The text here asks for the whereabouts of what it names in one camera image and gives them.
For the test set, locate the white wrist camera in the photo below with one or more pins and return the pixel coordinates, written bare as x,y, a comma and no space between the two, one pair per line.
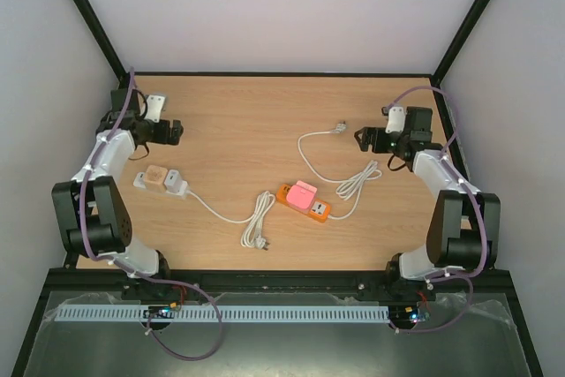
156,104
395,116

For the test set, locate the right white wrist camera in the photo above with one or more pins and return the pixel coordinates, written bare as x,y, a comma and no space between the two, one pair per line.
395,116

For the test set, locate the wooden cube plug adapter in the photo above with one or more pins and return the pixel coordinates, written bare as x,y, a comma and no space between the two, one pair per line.
153,178

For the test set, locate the pink plug adapter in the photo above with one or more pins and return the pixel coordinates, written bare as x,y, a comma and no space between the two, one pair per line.
301,196

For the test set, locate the white slotted cable duct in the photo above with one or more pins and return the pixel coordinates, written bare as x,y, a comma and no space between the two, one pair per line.
228,314

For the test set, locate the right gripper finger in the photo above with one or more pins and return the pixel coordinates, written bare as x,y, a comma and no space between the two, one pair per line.
364,132
364,141

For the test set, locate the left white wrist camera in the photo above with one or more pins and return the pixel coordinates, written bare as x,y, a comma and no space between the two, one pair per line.
156,104

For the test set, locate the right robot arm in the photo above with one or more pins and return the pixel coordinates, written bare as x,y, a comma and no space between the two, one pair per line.
463,233

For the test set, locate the black aluminium frame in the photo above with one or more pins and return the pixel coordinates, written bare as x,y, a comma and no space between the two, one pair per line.
68,277

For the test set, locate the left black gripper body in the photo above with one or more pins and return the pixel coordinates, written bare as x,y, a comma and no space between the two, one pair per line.
161,137

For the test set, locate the white usb charger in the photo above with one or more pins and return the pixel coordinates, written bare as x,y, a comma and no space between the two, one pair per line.
175,184

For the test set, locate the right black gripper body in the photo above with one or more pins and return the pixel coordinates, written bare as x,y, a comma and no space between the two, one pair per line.
372,139

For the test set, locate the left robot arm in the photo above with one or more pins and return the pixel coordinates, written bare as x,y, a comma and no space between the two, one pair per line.
91,215

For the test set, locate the white power strip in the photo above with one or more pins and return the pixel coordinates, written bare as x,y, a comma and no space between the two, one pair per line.
138,183

